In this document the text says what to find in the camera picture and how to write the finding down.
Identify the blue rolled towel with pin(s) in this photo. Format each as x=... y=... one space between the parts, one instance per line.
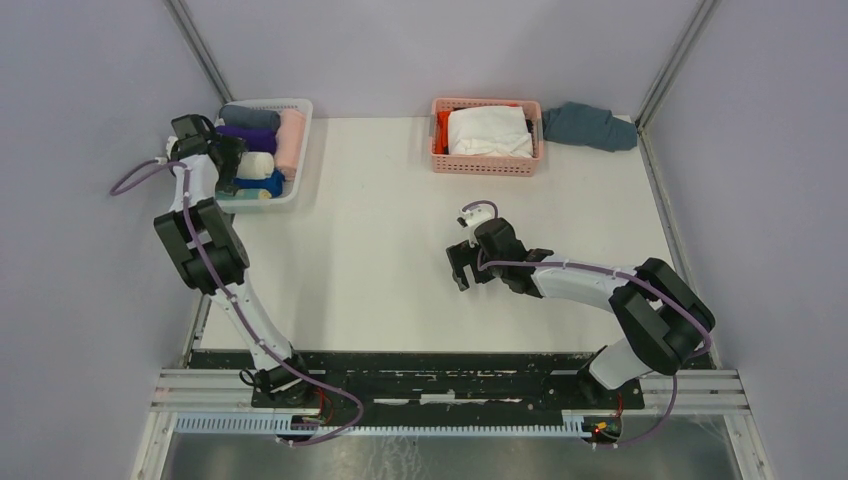
x=275 y=184

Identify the white plastic basket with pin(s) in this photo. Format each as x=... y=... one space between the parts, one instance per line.
x=290 y=187

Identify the orange cloth in basket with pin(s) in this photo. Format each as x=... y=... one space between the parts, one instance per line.
x=441 y=132

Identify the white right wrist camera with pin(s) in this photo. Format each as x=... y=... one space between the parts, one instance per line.
x=474 y=216

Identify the cream towel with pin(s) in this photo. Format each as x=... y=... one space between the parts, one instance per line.
x=255 y=166

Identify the aluminium corner frame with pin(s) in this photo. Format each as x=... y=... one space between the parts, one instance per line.
x=744 y=435
x=192 y=36

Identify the light teal rolled towel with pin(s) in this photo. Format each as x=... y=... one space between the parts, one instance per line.
x=245 y=195

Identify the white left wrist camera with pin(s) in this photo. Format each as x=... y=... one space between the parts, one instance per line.
x=169 y=146

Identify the aluminium corner frame left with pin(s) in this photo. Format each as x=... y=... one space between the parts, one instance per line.
x=192 y=36

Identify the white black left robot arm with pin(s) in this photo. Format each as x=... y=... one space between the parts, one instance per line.
x=210 y=257

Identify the purple towel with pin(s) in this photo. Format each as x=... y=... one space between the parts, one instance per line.
x=256 y=140

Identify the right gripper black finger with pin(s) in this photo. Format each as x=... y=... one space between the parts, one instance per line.
x=458 y=255
x=481 y=275

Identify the grey rolled towel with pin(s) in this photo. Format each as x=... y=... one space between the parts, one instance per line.
x=249 y=118

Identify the pink rolled towel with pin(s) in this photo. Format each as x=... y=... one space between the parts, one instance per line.
x=289 y=138

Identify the pink plastic basket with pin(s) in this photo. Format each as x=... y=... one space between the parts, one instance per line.
x=486 y=165

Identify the aluminium corner frame right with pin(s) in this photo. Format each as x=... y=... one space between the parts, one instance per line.
x=744 y=435

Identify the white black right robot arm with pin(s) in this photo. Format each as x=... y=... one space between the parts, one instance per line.
x=663 y=321

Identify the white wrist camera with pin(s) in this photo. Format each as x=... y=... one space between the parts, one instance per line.
x=474 y=216
x=169 y=146

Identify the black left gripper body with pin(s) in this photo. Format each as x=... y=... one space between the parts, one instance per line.
x=229 y=151

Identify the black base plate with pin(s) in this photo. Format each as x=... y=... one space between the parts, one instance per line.
x=452 y=392

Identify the white folded cloth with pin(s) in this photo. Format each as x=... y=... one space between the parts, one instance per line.
x=495 y=131

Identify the teal crumpled towel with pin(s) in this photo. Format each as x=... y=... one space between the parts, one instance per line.
x=578 y=124

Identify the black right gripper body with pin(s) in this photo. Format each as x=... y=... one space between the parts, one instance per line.
x=482 y=255

